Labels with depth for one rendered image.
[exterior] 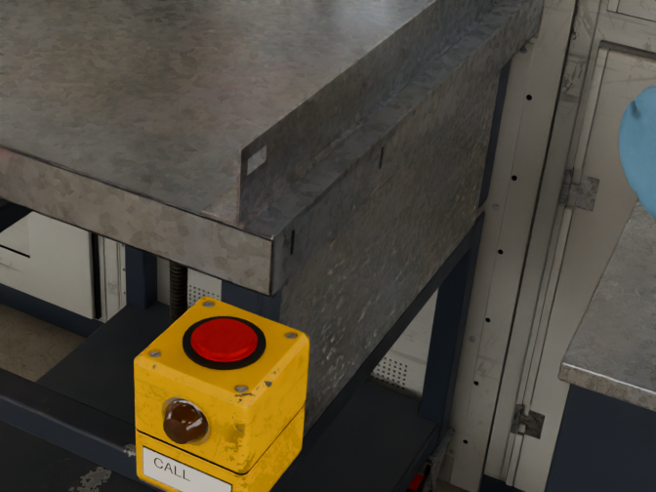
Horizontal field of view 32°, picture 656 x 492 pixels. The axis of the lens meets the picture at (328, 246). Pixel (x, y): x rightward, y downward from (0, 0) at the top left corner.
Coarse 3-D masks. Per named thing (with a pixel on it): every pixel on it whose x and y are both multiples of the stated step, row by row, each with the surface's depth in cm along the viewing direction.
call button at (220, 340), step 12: (204, 324) 69; (216, 324) 69; (228, 324) 69; (240, 324) 69; (192, 336) 68; (204, 336) 68; (216, 336) 68; (228, 336) 68; (240, 336) 68; (252, 336) 68; (204, 348) 67; (216, 348) 67; (228, 348) 67; (240, 348) 67; (252, 348) 68; (216, 360) 67; (228, 360) 67
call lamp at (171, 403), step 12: (180, 396) 66; (168, 408) 66; (180, 408) 66; (192, 408) 66; (168, 420) 66; (180, 420) 66; (192, 420) 66; (204, 420) 66; (168, 432) 66; (180, 432) 66; (192, 432) 66; (204, 432) 66; (192, 444) 68
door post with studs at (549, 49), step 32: (544, 32) 143; (544, 64) 145; (544, 96) 147; (544, 128) 149; (512, 192) 156; (512, 224) 158; (512, 256) 161; (512, 288) 163; (480, 352) 171; (480, 384) 174; (480, 416) 177; (480, 448) 180
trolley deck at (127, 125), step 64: (0, 0) 125; (64, 0) 126; (128, 0) 127; (192, 0) 129; (256, 0) 130; (320, 0) 132; (384, 0) 133; (512, 0) 136; (0, 64) 111; (64, 64) 112; (128, 64) 113; (192, 64) 114; (256, 64) 115; (320, 64) 116; (448, 64) 119; (0, 128) 100; (64, 128) 101; (128, 128) 102; (192, 128) 103; (256, 128) 104; (384, 128) 106; (0, 192) 101; (64, 192) 97; (128, 192) 93; (192, 192) 93; (320, 192) 94; (192, 256) 93; (256, 256) 90
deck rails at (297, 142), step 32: (448, 0) 118; (480, 0) 128; (416, 32) 113; (448, 32) 122; (352, 64) 100; (384, 64) 107; (416, 64) 115; (320, 96) 96; (352, 96) 103; (384, 96) 110; (288, 128) 92; (320, 128) 98; (352, 128) 104; (288, 160) 94; (320, 160) 99; (224, 192) 93; (256, 192) 90
